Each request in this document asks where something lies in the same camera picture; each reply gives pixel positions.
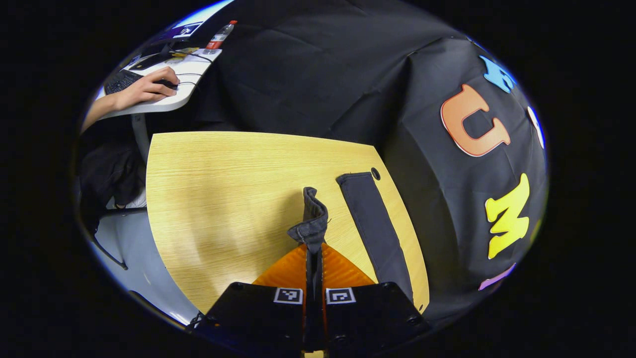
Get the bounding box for black tablet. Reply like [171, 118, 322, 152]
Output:
[128, 51, 174, 71]

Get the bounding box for white desk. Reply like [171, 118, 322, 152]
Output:
[97, 47, 223, 165]

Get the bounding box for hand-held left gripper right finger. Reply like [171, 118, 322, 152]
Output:
[316, 243, 432, 356]

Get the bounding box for black backdrop cloth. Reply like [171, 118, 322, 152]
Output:
[194, 0, 550, 329]

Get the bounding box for dark laptop screen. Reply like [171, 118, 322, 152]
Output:
[149, 21, 204, 45]

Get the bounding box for black keyboard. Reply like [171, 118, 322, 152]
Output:
[103, 70, 145, 95]

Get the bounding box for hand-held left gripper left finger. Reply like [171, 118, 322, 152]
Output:
[191, 244, 317, 356]

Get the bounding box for clear plastic bottle red label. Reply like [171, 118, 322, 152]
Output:
[204, 20, 238, 54]

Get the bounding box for black jeans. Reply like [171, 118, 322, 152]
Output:
[287, 172, 414, 303]

